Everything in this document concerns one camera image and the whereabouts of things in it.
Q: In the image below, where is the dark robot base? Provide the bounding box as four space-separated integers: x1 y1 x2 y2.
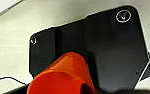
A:
28 4 150 92

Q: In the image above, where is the thin robot cable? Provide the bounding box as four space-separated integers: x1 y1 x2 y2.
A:
0 76 27 86

